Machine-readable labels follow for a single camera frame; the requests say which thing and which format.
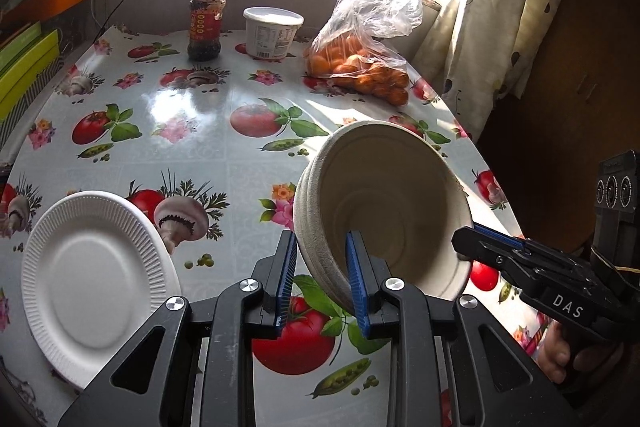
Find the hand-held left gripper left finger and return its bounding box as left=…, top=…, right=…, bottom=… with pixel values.
left=57, top=229, right=299, bottom=427

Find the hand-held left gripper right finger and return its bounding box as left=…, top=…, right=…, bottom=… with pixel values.
left=346, top=229, right=583, bottom=427

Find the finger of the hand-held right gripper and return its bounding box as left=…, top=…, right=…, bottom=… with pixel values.
left=472, top=222, right=593, bottom=269
left=451, top=227, right=547, bottom=295

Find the white foam plate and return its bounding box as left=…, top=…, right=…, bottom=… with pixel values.
left=21, top=190, right=182, bottom=390

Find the person's right hand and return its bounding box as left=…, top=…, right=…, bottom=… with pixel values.
left=540, top=324, right=623, bottom=385

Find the fruit print tablecloth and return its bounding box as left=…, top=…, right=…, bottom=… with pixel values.
left=0, top=24, right=546, bottom=427

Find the brown wooden cabinet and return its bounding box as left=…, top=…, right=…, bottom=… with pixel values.
left=475, top=0, right=640, bottom=258

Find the pile of small oranges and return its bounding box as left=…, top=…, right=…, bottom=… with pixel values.
left=306, top=34, right=411, bottom=106

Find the cream curtain with purple print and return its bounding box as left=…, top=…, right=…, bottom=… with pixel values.
left=412, top=0, right=576, bottom=138

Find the white plastic tub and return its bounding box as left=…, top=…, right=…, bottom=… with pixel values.
left=243, top=7, right=305, bottom=60

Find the clear plastic bag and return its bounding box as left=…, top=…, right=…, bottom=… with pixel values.
left=305, top=0, right=425, bottom=106

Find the red label sauce jar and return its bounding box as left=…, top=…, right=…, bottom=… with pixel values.
left=187, top=0, right=228, bottom=62

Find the yellow-green box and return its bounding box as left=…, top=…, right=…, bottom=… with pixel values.
left=0, top=29, right=63, bottom=120

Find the pale green box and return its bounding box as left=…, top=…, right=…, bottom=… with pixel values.
left=0, top=22, right=43, bottom=62

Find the orange plastic tray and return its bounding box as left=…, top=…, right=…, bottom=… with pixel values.
left=0, top=0, right=92, bottom=28

